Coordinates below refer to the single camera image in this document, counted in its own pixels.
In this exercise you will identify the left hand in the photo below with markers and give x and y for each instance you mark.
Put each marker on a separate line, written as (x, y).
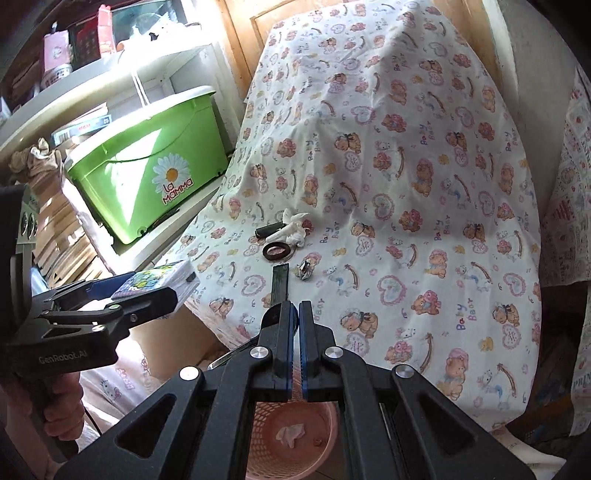
(64, 416)

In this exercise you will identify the green plastic storage box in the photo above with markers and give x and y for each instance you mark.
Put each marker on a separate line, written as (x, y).
(141, 166)

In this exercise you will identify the printed cloth at right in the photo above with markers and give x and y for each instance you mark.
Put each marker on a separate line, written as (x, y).
(565, 264)

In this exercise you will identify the white shelf unit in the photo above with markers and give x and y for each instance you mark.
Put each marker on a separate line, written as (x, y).
(123, 82)

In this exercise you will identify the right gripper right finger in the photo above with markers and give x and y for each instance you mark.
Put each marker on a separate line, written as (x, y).
(395, 423)

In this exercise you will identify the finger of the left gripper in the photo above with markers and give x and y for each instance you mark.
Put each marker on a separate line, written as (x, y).
(87, 290)
(124, 311)

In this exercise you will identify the hello kitty pink clothing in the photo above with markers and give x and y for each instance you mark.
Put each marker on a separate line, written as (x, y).
(111, 392)

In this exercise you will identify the black cylinder battery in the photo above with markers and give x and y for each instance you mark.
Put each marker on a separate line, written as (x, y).
(268, 230)

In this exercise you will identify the pink plastic trash basket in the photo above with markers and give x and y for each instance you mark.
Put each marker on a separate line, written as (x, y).
(268, 459)

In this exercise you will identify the tissue pack purple plaid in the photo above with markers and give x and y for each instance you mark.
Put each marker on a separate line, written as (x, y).
(178, 275)

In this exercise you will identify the teddy bear print sheet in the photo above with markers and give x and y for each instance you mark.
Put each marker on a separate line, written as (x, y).
(378, 123)

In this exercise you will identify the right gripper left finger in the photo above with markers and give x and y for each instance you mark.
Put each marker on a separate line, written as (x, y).
(198, 424)

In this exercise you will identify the books on shelf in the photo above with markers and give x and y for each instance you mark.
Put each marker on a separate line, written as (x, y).
(90, 122)

